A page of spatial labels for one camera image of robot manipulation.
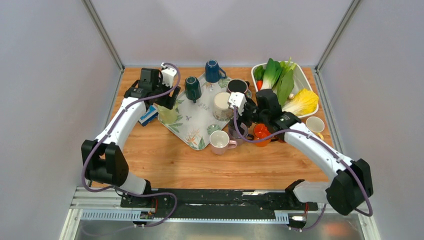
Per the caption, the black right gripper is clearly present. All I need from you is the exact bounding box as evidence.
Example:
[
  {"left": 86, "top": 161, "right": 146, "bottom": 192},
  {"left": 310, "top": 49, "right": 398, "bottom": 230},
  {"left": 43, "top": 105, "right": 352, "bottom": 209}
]
[{"left": 227, "top": 98, "right": 268, "bottom": 136}]

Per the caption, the lime green faceted mug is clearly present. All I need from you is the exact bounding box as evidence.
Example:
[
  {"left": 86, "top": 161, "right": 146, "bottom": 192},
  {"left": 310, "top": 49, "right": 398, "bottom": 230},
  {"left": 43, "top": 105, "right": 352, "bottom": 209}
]
[{"left": 156, "top": 104, "right": 178, "bottom": 125}]

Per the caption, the pale yellow mug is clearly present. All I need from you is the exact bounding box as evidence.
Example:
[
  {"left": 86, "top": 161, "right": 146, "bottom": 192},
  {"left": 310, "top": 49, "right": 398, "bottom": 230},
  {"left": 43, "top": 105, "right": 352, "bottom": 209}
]
[{"left": 305, "top": 116, "right": 325, "bottom": 140}]

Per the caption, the pink faceted mug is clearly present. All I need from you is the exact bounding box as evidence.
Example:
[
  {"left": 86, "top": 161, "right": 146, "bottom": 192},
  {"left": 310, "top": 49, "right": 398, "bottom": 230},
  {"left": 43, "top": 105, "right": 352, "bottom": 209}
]
[{"left": 209, "top": 130, "right": 238, "bottom": 155}]

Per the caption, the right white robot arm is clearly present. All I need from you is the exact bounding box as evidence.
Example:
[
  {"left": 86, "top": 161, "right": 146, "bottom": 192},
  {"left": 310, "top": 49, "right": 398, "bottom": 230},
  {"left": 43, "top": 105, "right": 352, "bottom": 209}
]
[{"left": 228, "top": 89, "right": 374, "bottom": 217}]

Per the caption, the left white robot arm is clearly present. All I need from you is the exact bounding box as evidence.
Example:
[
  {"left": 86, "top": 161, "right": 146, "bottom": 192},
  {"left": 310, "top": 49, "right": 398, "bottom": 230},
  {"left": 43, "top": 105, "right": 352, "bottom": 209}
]
[{"left": 81, "top": 62, "right": 181, "bottom": 207}]

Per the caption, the black floral upright mug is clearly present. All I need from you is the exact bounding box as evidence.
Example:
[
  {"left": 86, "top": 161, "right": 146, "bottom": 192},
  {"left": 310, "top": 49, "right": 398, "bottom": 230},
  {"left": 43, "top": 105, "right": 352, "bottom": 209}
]
[{"left": 226, "top": 79, "right": 250, "bottom": 95}]

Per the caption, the dark green faceted mug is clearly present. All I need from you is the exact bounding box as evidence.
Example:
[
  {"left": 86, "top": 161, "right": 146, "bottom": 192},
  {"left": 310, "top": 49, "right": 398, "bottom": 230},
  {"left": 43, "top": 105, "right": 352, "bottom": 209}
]
[{"left": 184, "top": 76, "right": 202, "bottom": 103}]

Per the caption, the large floral cream mug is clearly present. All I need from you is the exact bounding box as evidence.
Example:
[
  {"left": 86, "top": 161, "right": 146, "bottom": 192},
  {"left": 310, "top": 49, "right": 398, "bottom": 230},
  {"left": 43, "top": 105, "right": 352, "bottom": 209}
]
[{"left": 212, "top": 92, "right": 233, "bottom": 122}]

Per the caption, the dark blue faceted mug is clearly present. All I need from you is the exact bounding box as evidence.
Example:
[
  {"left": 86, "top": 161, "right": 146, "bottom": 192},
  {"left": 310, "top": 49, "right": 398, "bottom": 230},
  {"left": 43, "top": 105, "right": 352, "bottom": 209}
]
[{"left": 204, "top": 59, "right": 227, "bottom": 83}]

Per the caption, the small red tomato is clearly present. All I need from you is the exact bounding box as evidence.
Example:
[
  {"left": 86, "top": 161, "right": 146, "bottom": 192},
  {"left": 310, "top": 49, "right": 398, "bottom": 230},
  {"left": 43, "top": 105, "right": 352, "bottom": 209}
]
[{"left": 256, "top": 80, "right": 263, "bottom": 91}]

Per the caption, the green bok choy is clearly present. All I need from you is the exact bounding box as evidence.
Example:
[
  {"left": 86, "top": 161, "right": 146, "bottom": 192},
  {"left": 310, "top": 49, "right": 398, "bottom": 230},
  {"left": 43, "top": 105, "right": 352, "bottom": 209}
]
[{"left": 254, "top": 58, "right": 297, "bottom": 107}]

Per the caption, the yellow napa cabbage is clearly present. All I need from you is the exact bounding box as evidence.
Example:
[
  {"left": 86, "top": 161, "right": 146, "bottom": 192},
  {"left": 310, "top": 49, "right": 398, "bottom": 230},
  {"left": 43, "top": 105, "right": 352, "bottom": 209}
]
[{"left": 282, "top": 88, "right": 320, "bottom": 117}]

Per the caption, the white vegetable tub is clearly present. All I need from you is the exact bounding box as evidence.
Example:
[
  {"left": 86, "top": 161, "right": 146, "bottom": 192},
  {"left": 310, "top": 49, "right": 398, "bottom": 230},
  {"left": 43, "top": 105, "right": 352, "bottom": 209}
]
[{"left": 250, "top": 62, "right": 319, "bottom": 119}]

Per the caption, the floral white serving tray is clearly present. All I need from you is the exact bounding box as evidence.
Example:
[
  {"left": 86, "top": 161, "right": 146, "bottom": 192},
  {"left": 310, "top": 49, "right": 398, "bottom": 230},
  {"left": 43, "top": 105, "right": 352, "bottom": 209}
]
[{"left": 158, "top": 74, "right": 233, "bottom": 151}]

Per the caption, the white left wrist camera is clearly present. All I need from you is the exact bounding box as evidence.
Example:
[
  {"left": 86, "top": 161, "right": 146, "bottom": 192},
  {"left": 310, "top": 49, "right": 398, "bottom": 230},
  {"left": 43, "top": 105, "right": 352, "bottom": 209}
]
[{"left": 161, "top": 62, "right": 177, "bottom": 88}]

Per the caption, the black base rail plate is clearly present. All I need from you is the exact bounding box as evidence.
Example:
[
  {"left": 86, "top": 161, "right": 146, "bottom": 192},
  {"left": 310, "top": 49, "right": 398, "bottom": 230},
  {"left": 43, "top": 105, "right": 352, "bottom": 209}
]
[{"left": 120, "top": 188, "right": 318, "bottom": 220}]

